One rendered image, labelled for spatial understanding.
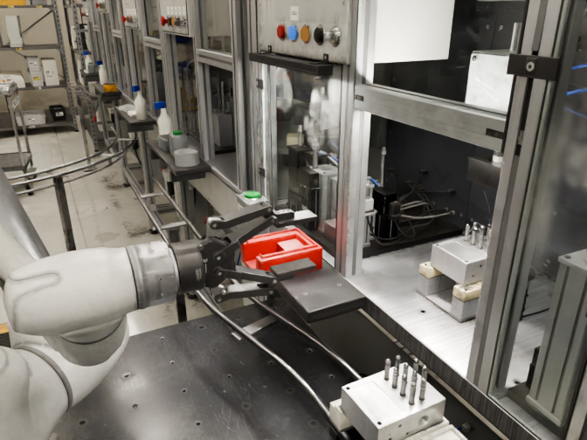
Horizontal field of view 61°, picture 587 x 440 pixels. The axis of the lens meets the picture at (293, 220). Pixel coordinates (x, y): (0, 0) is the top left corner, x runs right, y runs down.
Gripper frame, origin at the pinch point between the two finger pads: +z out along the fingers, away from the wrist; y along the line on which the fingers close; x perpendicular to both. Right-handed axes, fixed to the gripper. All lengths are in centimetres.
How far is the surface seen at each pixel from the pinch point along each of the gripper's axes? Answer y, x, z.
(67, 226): -57, 167, -32
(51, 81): -50, 641, -17
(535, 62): 28.8, -21.3, 21.0
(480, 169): 6.6, 1.0, 39.4
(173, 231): -34, 88, -1
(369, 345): -53, 30, 38
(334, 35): 30.0, 22.9, 19.4
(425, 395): -19.4, -20.3, 11.6
